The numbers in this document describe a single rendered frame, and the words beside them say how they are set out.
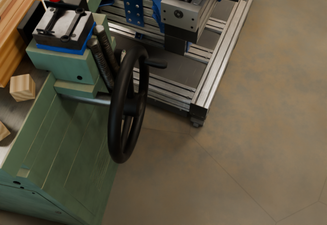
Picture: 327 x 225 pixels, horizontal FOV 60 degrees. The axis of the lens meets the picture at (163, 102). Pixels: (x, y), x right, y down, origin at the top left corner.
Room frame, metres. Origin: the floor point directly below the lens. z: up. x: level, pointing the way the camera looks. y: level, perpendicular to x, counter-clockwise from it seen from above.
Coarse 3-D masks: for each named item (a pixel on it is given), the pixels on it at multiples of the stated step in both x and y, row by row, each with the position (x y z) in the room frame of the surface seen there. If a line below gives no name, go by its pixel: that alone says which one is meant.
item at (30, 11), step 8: (32, 8) 0.49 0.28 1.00; (40, 8) 0.50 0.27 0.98; (24, 16) 0.47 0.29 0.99; (32, 16) 0.47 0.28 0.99; (40, 16) 0.49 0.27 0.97; (24, 24) 0.44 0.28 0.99; (32, 24) 0.46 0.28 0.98; (24, 32) 0.43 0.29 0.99; (32, 32) 0.45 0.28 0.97; (24, 40) 0.43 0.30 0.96
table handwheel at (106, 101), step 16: (144, 48) 0.47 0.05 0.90; (128, 64) 0.37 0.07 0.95; (144, 64) 0.48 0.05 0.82; (128, 80) 0.34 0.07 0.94; (144, 80) 0.47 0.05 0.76; (64, 96) 0.38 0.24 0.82; (96, 96) 0.38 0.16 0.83; (112, 96) 0.30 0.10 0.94; (128, 96) 0.36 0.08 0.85; (144, 96) 0.44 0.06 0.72; (112, 112) 0.28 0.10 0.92; (128, 112) 0.34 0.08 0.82; (144, 112) 0.41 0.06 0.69; (112, 128) 0.25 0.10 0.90; (128, 128) 0.31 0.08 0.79; (112, 144) 0.23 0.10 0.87; (128, 144) 0.30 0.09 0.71
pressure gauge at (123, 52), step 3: (117, 48) 0.66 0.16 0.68; (114, 51) 0.65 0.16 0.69; (117, 51) 0.65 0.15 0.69; (120, 51) 0.65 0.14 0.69; (123, 51) 0.65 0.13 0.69; (126, 51) 0.67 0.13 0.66; (114, 54) 0.63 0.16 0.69; (117, 54) 0.63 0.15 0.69; (120, 54) 0.63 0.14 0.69; (123, 54) 0.65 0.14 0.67; (117, 57) 0.62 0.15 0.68; (120, 57) 0.62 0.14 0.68; (117, 60) 0.62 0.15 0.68; (120, 60) 0.62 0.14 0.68; (120, 63) 0.61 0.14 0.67
